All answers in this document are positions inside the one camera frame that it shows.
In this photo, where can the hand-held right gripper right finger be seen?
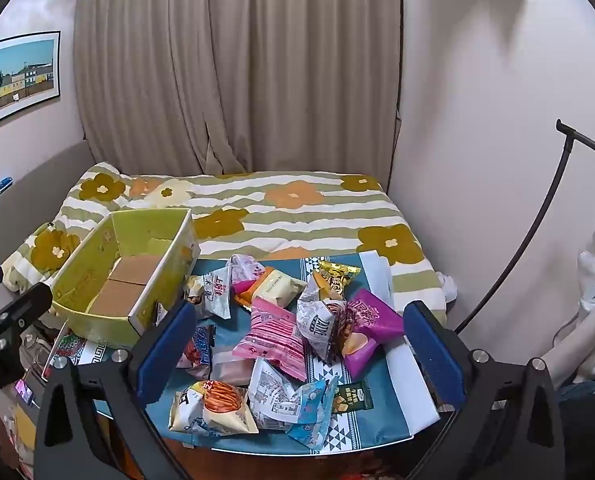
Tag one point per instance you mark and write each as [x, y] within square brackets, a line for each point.
[432, 355]

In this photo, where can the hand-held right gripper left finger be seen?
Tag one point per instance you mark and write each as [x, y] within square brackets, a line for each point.
[165, 355]

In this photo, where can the translucent brown snack packet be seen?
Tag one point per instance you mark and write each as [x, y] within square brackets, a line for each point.
[230, 370]

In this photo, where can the yellow white snack packet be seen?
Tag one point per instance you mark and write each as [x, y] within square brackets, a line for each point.
[212, 405]

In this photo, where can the purple chip bag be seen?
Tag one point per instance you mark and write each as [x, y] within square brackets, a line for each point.
[372, 320]

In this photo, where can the yellow-green cardboard box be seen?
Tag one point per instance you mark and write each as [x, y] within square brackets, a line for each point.
[170, 277]

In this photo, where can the white gold-edged snack packet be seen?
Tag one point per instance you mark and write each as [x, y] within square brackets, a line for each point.
[215, 295]

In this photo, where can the pink striped snack packet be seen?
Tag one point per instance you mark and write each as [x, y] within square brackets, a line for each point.
[272, 340]

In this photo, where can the white grey printed snack packet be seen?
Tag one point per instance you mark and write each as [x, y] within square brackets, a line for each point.
[272, 400]

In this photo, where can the light blue snack packet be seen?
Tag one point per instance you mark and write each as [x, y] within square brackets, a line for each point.
[310, 410]

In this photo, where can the blue red snack packet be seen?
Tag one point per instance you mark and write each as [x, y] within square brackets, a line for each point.
[200, 350]

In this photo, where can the blue patterned table cloth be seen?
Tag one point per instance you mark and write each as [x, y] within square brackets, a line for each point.
[382, 405]

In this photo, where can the dark green snack packet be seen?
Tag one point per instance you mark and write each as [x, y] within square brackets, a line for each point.
[352, 397]

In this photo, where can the orange flat snack packet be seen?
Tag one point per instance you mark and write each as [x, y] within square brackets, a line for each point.
[242, 301]

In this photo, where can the blue white small device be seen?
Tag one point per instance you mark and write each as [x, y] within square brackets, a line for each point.
[3, 186]

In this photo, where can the grey padded headboard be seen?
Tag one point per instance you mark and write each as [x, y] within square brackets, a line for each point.
[27, 185]

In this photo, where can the pink white snack packet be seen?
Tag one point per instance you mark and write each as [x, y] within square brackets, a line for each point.
[245, 267]

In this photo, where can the grey white triangular snack packet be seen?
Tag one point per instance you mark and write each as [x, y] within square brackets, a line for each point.
[317, 325]

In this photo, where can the gold black snack packet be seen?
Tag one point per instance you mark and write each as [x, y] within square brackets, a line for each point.
[335, 275]

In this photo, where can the cream snack packet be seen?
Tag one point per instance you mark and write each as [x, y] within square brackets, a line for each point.
[280, 287]

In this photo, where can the green striped flower blanket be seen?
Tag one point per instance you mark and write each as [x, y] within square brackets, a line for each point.
[287, 220]

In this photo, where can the black curved floor lamp pole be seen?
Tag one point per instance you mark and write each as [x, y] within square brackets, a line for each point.
[547, 200]

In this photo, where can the beige pleated curtain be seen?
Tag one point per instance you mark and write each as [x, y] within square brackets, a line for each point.
[227, 60]

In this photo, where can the wall poster of colourful houses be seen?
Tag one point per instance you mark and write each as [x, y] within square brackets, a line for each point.
[17, 75]

